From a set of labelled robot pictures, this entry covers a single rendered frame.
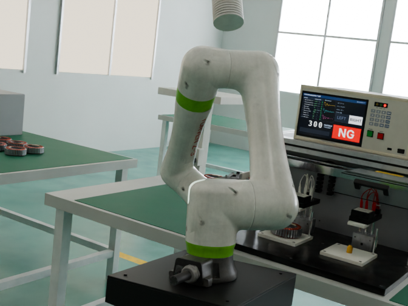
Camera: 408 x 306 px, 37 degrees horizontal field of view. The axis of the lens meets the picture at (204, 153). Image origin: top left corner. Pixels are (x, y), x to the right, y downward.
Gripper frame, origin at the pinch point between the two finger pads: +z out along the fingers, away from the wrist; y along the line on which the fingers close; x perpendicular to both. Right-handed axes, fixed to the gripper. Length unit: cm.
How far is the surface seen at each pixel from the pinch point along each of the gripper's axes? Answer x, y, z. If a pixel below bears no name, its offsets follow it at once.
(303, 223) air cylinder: -15.8, 13.0, 13.9
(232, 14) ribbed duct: 54, -77, 77
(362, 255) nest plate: -16.0, 41.0, 4.8
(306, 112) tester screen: 24.7, 4.5, 17.3
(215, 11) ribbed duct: 54, -88, 76
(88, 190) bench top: -26, -79, -11
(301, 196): -4.1, 13.0, 8.2
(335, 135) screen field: 19.1, 17.5, 17.7
